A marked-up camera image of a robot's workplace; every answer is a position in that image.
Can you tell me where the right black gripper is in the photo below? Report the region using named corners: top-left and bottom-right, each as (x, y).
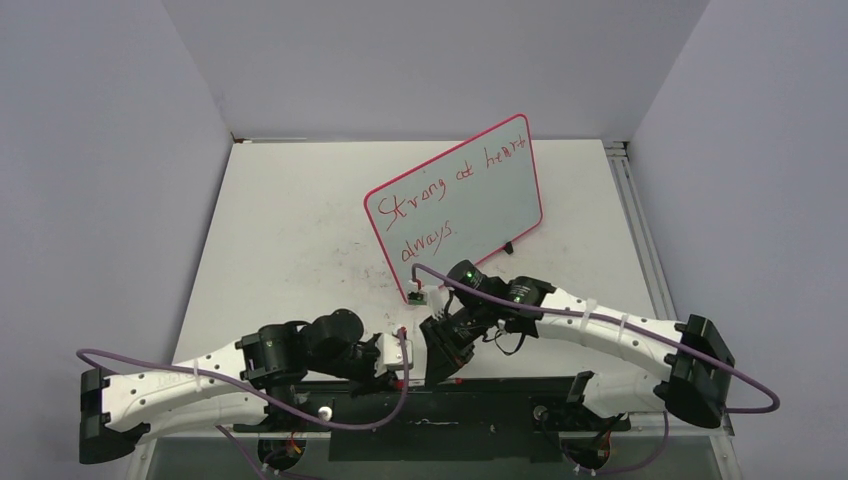
top-left (420, 301), bottom-right (493, 389)

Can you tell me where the pink framed whiteboard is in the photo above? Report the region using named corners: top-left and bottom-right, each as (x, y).
top-left (363, 114), bottom-right (544, 296)

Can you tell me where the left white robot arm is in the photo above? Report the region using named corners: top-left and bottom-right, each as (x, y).
top-left (77, 309), bottom-right (414, 465)

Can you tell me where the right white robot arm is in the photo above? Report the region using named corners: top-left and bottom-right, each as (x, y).
top-left (420, 260), bottom-right (735, 429)

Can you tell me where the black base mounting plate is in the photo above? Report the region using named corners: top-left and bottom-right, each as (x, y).
top-left (234, 377), bottom-right (630, 462)

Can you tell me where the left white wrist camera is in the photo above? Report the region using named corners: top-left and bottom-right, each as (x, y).
top-left (374, 324), bottom-right (414, 376)

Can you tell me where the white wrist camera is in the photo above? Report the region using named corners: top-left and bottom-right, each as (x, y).
top-left (405, 280), bottom-right (455, 320)
top-left (374, 324), bottom-right (414, 376)

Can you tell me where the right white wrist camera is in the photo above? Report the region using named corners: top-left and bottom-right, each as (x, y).
top-left (405, 280), bottom-right (455, 320)

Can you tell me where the aluminium rail frame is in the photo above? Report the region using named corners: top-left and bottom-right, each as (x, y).
top-left (135, 140), bottom-right (743, 480)

